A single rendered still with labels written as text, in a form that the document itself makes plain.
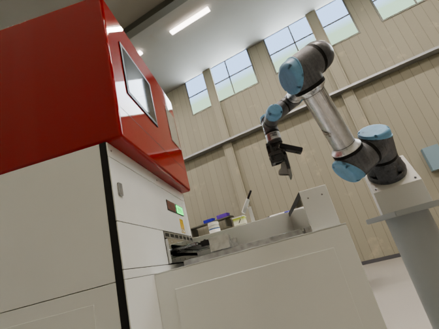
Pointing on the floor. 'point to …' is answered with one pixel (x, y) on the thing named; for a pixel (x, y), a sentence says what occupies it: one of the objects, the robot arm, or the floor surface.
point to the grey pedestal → (418, 251)
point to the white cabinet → (274, 288)
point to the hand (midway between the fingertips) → (291, 176)
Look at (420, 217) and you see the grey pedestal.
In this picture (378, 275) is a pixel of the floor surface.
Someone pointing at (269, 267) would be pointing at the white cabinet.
